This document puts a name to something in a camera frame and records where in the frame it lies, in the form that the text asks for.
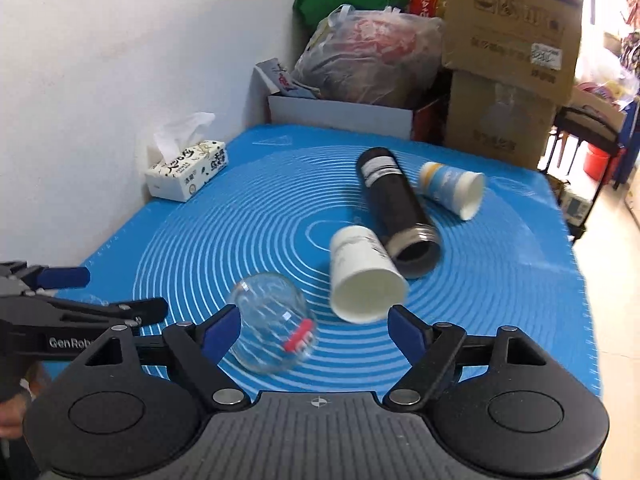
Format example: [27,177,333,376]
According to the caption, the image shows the black thermos flask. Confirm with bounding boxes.
[356,147,443,280]

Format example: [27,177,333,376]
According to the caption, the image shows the red bucket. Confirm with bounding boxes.
[582,142,613,181]

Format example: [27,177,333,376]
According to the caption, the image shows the black metal frame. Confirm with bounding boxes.
[547,107,627,241]

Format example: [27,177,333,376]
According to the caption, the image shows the clear glass cup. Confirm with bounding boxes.
[225,272,321,375]

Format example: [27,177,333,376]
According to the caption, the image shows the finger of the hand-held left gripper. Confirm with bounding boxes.
[0,261,92,295]
[30,296,169,329]

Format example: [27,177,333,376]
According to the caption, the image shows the large brown cardboard box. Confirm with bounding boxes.
[441,0,585,106]

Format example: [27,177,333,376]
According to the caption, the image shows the blue silicone mat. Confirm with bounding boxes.
[47,124,599,411]

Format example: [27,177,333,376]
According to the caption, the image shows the clear plastic bag red contents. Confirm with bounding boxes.
[291,4,446,108]

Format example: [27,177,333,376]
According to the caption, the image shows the white cardboard box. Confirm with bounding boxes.
[254,57,447,143]

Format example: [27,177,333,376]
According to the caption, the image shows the white tissue box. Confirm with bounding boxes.
[145,112,228,203]

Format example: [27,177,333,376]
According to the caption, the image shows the red box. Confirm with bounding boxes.
[410,0,448,18]

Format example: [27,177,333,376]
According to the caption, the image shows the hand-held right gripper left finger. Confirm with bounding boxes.
[75,304,251,407]

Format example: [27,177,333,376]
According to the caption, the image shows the blue and white paper cup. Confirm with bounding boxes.
[419,161,487,222]

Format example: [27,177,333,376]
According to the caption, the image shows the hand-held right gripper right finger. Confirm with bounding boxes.
[382,304,551,407]

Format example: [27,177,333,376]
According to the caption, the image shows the small white device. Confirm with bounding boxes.
[560,186,593,226]

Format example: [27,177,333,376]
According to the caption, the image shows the person's left hand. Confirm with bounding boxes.
[0,379,36,438]

